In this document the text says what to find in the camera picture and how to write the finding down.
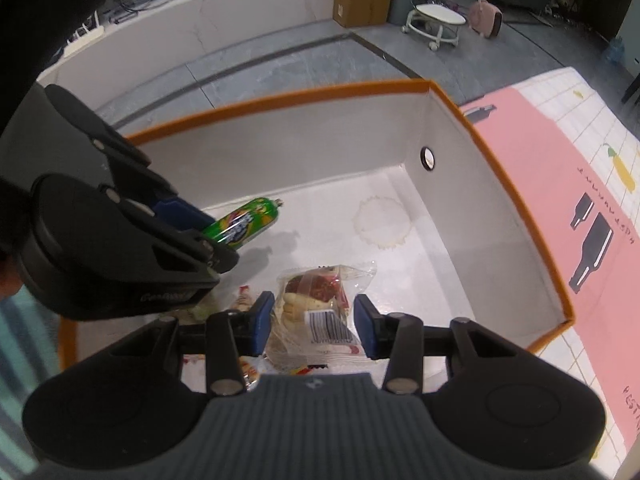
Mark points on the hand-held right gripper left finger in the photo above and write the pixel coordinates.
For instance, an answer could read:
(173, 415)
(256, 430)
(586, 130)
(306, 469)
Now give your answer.
(263, 322)

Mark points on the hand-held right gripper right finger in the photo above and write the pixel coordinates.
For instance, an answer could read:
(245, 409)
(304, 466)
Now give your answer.
(365, 327)

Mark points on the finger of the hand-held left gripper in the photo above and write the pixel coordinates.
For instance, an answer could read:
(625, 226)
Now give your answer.
(182, 212)
(220, 258)

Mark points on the green sausage snack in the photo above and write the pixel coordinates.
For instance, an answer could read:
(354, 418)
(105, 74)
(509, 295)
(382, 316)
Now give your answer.
(245, 220)

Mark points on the clear bread packet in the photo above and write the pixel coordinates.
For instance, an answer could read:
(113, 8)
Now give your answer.
(310, 300)

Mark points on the orange cardboard storage box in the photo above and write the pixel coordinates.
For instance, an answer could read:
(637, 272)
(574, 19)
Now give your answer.
(300, 160)

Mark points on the person's left forearm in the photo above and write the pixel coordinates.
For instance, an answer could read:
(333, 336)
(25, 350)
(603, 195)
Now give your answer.
(45, 20)

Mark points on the small red white packet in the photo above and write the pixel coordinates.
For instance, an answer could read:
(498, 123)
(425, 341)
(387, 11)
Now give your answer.
(245, 299)

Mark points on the small orange snack packet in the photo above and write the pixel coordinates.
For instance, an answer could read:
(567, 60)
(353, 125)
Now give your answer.
(249, 372)

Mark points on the person's striped clothing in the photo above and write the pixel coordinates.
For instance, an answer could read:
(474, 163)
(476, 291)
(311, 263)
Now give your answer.
(20, 360)

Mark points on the white curved counter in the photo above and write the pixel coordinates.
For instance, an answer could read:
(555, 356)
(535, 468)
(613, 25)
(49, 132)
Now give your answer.
(225, 25)

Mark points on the white power strip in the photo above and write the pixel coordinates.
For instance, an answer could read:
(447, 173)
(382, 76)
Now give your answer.
(85, 37)

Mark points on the pink checked printed tablecloth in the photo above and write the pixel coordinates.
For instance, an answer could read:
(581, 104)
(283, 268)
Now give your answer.
(525, 160)

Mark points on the brown cardboard carton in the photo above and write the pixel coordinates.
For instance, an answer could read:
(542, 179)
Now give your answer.
(362, 2)

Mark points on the white round wheeled stool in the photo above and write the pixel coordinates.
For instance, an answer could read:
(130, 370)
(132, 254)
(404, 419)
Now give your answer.
(435, 17)

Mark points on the pink bag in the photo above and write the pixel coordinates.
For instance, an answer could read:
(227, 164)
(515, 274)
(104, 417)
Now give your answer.
(487, 17)

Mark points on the clear water bottle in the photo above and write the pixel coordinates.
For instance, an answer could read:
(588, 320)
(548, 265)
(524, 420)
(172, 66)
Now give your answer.
(614, 51)

